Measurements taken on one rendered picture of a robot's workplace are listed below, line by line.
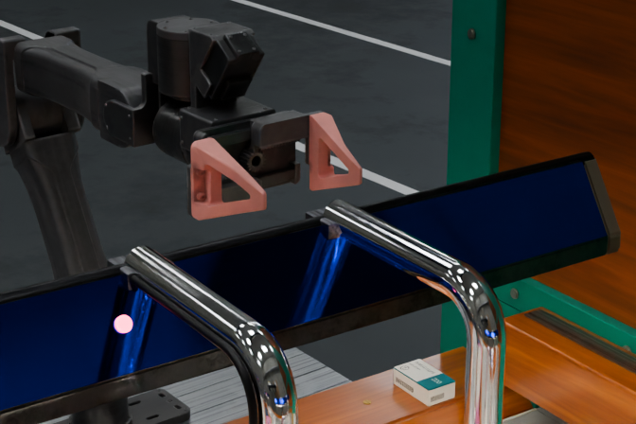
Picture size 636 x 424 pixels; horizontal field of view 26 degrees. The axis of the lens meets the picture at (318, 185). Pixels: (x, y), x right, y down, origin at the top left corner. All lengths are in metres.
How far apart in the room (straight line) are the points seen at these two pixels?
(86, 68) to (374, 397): 0.44
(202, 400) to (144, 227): 2.37
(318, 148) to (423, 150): 3.44
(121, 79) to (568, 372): 0.50
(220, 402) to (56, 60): 0.46
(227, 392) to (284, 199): 2.55
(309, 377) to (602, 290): 0.45
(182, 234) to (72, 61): 2.54
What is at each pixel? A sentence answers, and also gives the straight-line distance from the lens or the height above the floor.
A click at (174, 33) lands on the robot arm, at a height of 1.17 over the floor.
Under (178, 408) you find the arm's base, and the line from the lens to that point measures 1.61.
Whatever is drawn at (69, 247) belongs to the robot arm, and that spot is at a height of 0.89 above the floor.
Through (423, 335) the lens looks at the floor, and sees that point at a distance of 3.31.
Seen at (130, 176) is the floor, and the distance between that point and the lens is 4.40.
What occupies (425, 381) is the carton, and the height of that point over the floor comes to 0.78.
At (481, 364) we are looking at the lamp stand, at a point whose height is 1.07.
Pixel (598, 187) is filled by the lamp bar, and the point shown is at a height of 1.09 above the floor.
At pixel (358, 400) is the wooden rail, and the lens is 1.43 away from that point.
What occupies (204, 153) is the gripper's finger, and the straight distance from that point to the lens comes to 1.11.
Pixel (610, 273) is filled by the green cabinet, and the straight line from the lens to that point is 1.36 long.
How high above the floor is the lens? 1.45
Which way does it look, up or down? 20 degrees down
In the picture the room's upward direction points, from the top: straight up
